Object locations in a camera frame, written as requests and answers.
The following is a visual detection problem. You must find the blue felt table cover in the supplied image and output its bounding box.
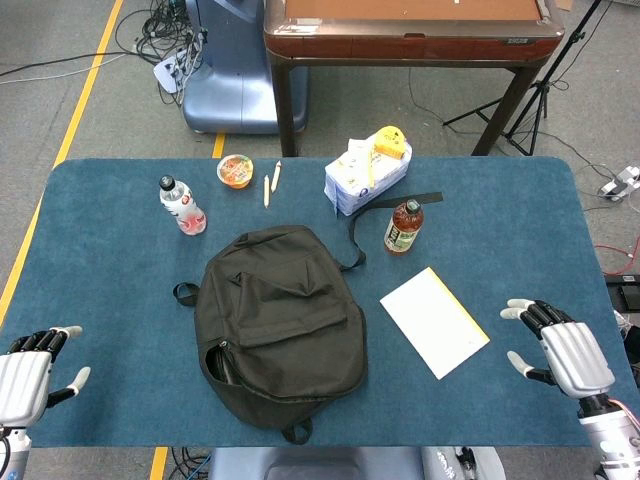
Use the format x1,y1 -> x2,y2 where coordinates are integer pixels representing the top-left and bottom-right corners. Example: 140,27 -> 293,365
0,156 -> 640,449

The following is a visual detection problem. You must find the black floor box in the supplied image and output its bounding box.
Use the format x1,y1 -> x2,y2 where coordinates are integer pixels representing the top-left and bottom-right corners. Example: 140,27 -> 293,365
604,272 -> 640,311

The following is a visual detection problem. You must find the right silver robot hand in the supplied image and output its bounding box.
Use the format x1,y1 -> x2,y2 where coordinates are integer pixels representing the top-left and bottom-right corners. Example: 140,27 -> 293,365
500,298 -> 617,401

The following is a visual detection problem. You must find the black floor cable bundle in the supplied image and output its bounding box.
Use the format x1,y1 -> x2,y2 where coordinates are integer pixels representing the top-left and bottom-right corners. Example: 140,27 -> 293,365
115,0 -> 206,106

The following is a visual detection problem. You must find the black backpack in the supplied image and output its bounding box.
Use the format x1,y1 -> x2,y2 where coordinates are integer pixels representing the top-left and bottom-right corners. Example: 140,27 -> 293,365
172,190 -> 444,445

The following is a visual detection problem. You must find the red white drink bottle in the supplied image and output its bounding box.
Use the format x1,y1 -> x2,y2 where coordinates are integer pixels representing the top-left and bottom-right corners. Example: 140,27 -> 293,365
158,174 -> 208,236

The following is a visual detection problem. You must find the brown tea bottle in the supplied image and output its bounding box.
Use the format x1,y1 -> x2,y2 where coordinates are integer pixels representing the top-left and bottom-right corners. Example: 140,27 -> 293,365
383,198 -> 426,256

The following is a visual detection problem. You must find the red floor cable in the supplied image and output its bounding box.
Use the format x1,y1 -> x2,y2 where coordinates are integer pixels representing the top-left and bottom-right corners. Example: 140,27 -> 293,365
594,243 -> 640,276

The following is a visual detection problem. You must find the white and yellow notebook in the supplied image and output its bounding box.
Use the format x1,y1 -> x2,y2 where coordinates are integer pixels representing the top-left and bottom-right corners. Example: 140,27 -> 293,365
379,266 -> 491,381

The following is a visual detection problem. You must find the black tripod stand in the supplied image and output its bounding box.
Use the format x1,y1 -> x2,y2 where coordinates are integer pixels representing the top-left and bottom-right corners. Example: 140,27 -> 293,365
442,0 -> 606,157

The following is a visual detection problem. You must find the blue grey machine base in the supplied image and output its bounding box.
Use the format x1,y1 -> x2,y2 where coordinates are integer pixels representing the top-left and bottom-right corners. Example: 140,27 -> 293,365
181,0 -> 309,135

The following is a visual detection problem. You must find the yellow tape measure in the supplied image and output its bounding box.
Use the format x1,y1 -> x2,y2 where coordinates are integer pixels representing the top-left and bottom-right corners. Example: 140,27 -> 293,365
367,125 -> 407,190

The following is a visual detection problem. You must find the instant noodle cup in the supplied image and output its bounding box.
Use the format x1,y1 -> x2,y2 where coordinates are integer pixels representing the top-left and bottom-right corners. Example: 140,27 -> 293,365
216,153 -> 255,190

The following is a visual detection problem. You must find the white grey power strip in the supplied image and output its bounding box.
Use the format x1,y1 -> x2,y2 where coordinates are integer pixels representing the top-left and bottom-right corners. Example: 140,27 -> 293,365
599,166 -> 640,201

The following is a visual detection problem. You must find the grey robot torso base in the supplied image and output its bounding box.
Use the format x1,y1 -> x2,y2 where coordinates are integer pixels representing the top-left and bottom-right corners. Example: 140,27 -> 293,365
207,446 -> 506,480

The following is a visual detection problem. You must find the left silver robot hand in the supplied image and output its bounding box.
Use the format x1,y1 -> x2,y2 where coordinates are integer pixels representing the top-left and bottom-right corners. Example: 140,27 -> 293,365
0,325 -> 92,429

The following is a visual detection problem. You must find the brown mahjong table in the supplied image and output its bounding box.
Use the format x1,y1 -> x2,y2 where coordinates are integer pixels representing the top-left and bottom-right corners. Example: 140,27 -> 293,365
263,0 -> 566,158

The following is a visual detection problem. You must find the white tissue pack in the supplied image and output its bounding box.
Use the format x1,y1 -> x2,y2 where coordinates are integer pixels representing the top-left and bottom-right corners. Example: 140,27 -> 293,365
323,137 -> 414,217

